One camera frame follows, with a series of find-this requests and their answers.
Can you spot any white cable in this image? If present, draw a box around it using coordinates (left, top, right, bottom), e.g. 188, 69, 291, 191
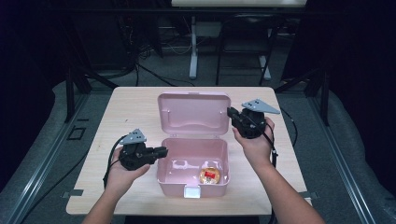
161, 38, 193, 56

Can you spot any black cable beside table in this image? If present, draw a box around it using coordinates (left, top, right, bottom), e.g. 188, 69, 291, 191
280, 107, 299, 147

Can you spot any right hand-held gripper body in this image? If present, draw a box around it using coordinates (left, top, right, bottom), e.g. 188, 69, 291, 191
234, 98, 281, 140

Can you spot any aluminium floor rail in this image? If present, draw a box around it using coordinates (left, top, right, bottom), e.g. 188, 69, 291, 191
0, 92, 92, 224
307, 95, 378, 224

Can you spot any person's dark clothing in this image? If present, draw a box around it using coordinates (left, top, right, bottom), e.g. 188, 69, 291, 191
124, 215, 261, 224

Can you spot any long black floor cable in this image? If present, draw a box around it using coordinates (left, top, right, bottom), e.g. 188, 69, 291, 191
134, 61, 196, 89

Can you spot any black metal stand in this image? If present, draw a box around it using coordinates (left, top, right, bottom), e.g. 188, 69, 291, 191
274, 65, 332, 127
63, 65, 120, 124

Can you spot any thin black floor cable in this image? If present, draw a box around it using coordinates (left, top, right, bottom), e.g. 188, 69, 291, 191
18, 148, 92, 224

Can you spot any black curtain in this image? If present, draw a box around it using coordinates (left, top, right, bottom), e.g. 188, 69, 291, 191
328, 0, 396, 197
0, 0, 68, 190

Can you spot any person's left hand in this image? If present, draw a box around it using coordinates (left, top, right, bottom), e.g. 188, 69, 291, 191
105, 147, 152, 196

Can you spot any grey tape piece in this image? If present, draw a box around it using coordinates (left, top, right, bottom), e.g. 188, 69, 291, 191
62, 189, 85, 199
302, 190, 319, 201

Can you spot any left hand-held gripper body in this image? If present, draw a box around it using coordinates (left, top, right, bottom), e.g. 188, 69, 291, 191
119, 128, 157, 172

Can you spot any left hand-held gripper cable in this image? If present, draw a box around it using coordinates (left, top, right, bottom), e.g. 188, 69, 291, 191
102, 134, 129, 189

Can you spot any person's right hand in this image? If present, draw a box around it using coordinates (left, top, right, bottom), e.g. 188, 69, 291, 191
232, 117, 276, 169

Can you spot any pink storage box white handle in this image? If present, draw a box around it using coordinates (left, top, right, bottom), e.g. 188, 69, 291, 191
156, 91, 233, 200

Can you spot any black chair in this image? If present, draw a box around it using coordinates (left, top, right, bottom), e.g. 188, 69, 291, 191
215, 13, 282, 87

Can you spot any dark equipment rack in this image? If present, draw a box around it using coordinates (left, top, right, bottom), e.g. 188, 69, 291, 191
88, 13, 136, 71

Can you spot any white desk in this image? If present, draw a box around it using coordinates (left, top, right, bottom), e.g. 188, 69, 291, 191
171, 0, 308, 81

